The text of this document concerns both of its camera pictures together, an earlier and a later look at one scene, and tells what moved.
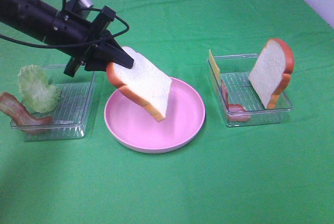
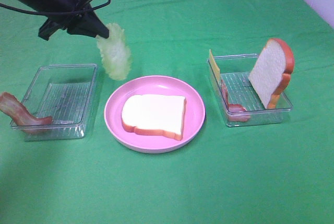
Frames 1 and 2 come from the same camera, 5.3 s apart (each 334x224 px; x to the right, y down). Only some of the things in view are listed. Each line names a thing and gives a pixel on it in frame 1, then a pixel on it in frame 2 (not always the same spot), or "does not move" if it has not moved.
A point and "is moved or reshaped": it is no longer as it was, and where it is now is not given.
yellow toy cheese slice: (214, 67) does not move
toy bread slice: (270, 76) does not move
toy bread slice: (145, 83) -> (154, 113)
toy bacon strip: (236, 113) does not move
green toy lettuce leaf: (35, 90) is moved or reshaped
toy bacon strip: (23, 118) does not move
